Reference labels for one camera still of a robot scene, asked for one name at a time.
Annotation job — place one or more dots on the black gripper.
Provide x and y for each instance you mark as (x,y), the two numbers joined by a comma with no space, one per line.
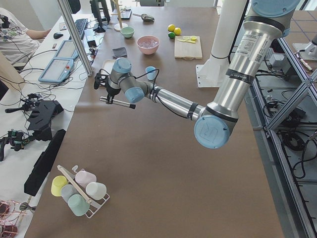
(112,91)

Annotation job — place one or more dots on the steel muddler with black tip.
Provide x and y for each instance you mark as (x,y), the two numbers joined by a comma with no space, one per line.
(117,102)

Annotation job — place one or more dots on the blue plastic cup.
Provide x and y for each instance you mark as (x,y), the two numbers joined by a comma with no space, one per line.
(150,72)

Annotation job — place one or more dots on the clear ice cubes pile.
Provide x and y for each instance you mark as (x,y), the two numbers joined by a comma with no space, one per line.
(148,43)

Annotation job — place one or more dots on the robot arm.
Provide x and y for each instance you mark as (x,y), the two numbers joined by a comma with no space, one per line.
(266,21)

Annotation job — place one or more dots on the steel ice scoop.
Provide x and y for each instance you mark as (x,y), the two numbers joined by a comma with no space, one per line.
(145,17)

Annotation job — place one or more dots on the pink plastic cup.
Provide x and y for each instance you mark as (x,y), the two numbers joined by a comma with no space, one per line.
(83,178)

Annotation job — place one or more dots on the white plastic cup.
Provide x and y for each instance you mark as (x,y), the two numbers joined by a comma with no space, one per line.
(96,190)

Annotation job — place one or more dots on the yellow plastic cup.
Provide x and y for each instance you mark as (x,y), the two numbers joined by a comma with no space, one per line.
(57,184)

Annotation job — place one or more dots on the grey plastic cup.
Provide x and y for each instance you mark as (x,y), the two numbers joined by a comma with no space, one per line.
(67,191)

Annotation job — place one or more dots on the green plastic cup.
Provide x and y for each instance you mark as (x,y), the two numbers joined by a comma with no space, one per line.
(78,205)

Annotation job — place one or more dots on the cream serving tray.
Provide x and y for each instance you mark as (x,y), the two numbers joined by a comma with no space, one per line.
(108,65)

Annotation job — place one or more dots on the grey folded cloth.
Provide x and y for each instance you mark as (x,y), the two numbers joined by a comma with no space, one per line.
(119,53)

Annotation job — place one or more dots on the blue teach pendant near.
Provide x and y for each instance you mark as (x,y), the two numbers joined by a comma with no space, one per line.
(57,70)

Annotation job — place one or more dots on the blue teach pendant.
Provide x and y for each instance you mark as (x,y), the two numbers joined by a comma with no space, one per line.
(67,50)
(57,70)

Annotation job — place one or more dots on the pink bowl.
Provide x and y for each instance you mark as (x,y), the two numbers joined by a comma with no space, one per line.
(151,50)

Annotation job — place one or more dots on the blue teach pendant far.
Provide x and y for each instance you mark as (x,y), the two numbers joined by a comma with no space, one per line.
(67,50)

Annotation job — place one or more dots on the green bowl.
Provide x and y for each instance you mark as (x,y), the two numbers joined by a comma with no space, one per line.
(127,32)

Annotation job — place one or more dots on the wooden glass stand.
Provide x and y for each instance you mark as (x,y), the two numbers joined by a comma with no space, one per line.
(120,24)

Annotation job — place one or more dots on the black keyboard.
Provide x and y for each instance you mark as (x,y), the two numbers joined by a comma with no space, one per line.
(81,26)

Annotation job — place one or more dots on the black computer mouse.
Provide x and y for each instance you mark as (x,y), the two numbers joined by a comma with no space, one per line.
(57,35)

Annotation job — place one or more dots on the green lime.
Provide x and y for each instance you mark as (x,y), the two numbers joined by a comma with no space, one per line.
(171,35)

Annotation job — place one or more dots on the yellow lemon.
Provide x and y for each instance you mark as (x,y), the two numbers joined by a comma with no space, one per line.
(171,28)
(177,31)

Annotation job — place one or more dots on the wooden cutting board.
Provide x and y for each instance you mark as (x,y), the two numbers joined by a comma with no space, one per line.
(187,51)

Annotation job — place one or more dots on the yellow plastic knife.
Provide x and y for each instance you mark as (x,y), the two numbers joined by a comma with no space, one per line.
(187,41)

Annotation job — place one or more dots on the seated person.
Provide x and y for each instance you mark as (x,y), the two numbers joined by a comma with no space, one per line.
(17,42)

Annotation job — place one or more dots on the long black bar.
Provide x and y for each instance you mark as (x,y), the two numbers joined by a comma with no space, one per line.
(44,164)

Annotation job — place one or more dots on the black bracket stand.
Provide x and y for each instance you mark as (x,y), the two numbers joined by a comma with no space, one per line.
(42,112)

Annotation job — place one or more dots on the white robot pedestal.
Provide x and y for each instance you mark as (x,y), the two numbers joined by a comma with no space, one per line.
(213,72)

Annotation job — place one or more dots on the aluminium frame post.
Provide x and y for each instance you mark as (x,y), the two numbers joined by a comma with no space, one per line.
(67,16)

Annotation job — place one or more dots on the white wire cup rack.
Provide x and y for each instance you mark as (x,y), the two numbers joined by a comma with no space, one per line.
(95,205)

